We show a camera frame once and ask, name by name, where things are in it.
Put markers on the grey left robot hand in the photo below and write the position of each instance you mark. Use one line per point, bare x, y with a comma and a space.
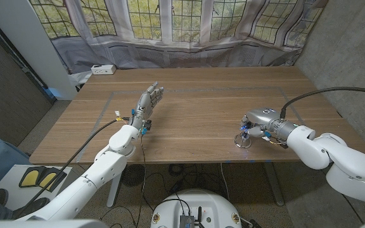
146, 103

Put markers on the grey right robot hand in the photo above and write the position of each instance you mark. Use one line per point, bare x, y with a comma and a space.
265, 118

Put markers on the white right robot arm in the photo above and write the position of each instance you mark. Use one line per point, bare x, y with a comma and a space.
344, 158

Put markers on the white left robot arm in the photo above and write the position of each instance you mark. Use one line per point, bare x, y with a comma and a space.
84, 188

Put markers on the white power strip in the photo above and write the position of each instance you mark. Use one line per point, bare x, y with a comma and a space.
103, 69

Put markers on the printed window backdrop cloth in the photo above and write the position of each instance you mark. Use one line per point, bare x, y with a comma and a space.
182, 54

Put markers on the grey table leg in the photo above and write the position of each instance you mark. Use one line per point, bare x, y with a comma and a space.
274, 190

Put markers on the black round floor fan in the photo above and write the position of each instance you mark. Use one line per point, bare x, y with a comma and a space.
131, 177

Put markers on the white table leg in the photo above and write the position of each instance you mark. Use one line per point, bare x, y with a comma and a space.
112, 196

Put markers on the white robot torso base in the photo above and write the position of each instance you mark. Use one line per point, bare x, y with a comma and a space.
208, 206

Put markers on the yellow and black foot pedal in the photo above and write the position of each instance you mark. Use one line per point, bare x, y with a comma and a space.
47, 180
30, 177

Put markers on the white pillar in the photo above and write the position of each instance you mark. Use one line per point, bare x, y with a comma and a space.
27, 38

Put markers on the white pedal platform board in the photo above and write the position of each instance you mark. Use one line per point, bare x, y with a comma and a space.
11, 180

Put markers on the white robot chest plate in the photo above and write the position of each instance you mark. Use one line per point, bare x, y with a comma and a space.
43, 224

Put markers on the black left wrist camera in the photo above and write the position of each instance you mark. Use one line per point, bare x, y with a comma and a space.
147, 124

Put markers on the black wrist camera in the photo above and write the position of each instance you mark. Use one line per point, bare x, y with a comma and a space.
284, 145
147, 124

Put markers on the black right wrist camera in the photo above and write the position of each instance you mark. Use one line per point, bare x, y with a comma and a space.
284, 145

